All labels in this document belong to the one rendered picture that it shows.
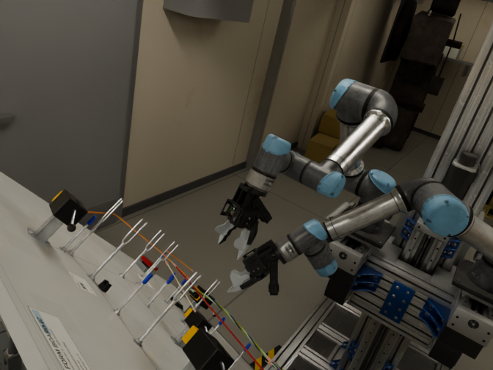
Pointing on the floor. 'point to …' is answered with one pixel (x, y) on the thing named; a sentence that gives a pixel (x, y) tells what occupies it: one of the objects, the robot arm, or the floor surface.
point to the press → (417, 61)
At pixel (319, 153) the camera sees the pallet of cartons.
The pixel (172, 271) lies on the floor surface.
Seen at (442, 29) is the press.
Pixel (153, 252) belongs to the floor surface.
